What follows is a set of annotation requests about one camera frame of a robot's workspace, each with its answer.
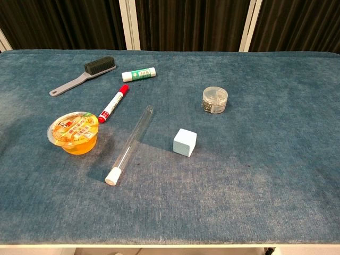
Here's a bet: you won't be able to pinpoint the light blue foam cube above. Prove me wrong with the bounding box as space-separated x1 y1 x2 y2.
173 128 198 158

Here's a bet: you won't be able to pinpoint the clear test tube white cap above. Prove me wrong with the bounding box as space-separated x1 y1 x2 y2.
104 105 155 186

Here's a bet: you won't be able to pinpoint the clear jar of pins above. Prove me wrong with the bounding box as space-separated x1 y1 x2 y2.
201 86 229 114

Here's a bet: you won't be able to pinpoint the blue table cloth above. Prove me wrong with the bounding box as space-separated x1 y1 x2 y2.
0 49 340 245

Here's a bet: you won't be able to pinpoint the red whiteboard marker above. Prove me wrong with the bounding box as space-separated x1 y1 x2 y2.
98 84 130 124

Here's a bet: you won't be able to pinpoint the white green glue stick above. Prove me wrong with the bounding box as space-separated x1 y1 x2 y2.
121 67 157 83

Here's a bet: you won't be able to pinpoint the orange jelly cup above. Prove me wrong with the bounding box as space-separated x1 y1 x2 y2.
47 111 99 156

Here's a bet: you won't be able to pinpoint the grey brush black bristles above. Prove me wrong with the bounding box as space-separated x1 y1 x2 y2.
49 56 117 97

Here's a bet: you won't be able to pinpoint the black pleated curtain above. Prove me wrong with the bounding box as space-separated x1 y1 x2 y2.
0 0 340 53

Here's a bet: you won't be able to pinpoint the white frame post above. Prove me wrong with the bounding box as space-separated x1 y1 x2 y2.
239 0 263 53
0 28 13 53
118 0 141 50

